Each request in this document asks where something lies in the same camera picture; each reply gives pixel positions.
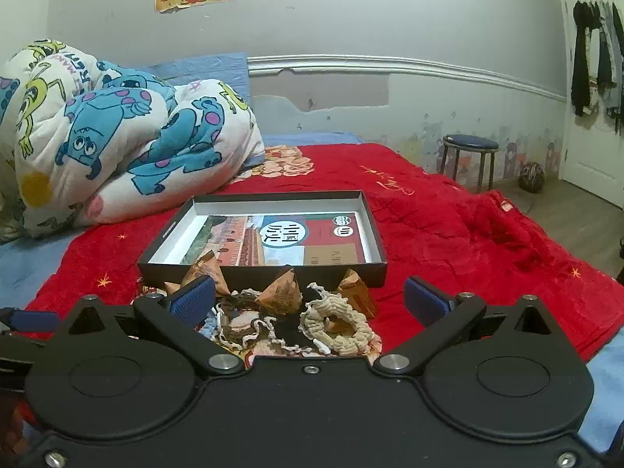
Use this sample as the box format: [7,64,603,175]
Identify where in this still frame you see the white wall moulding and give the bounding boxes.
[247,55,569,103]

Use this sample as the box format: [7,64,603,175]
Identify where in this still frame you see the blue pillow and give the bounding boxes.
[144,52,250,108]

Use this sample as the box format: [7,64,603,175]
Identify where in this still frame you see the light blue braided bracelet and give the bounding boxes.
[197,316,221,341]

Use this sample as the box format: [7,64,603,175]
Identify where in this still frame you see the black braided bracelet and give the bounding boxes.
[266,316,305,352]

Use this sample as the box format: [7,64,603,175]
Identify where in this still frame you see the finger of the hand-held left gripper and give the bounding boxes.
[0,306,62,339]
[0,337,48,391]

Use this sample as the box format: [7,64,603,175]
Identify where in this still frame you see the white door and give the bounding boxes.
[558,0,624,206]

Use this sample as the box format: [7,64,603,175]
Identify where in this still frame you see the red blanket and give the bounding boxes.
[24,142,624,366]

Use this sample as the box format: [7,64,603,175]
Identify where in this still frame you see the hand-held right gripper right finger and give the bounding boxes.
[372,275,555,377]

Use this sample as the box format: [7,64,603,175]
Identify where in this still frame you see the brown pyramid packet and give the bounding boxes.
[257,265,306,321]
[338,268,380,319]
[179,250,233,296]

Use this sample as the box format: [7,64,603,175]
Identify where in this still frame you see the cartoon printed blanket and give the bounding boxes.
[0,38,267,243]

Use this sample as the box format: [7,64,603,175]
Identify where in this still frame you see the brown braided bracelet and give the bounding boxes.
[216,314,275,353]

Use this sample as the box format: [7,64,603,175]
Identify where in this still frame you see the dark ball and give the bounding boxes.
[518,161,546,194]

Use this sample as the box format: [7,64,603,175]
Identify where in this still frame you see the beige braided bracelet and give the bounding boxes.
[299,297,377,358]

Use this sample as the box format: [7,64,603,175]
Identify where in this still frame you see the round blue stool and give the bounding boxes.
[441,134,501,194]

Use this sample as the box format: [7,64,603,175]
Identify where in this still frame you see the printed book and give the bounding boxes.
[182,213,367,267]

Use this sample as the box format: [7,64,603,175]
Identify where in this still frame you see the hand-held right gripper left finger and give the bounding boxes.
[61,276,245,381]

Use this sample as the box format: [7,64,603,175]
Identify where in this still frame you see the hanging clothes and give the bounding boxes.
[570,0,624,136]

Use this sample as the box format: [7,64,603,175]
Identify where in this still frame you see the shallow black box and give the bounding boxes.
[138,191,389,289]

